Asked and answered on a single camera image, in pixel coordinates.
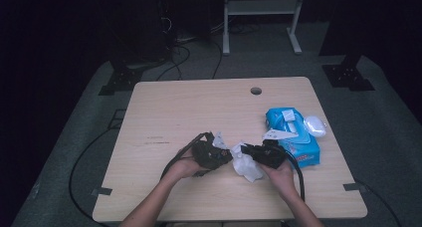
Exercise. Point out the person's right hand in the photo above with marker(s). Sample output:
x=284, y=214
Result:
x=282, y=180

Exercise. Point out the white wet wipe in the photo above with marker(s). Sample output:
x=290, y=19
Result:
x=247, y=169

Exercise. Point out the person's left hand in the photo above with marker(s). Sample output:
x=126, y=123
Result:
x=182, y=167

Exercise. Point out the black floor frame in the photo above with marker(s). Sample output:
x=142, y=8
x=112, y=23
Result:
x=112, y=122

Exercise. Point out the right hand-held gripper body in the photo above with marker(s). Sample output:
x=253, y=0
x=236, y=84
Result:
x=272, y=155

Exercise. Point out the grey tape strip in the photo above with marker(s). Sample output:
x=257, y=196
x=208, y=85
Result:
x=354, y=186
x=101, y=191

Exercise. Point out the blue wet wipes pack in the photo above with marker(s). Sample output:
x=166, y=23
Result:
x=307, y=150

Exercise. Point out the black stand base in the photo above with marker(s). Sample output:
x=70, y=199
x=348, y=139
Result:
x=121, y=82
x=348, y=77

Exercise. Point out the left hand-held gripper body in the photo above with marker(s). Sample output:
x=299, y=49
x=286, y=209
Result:
x=207, y=154

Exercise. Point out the white metal table frame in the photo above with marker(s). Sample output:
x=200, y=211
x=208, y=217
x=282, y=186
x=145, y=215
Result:
x=262, y=7

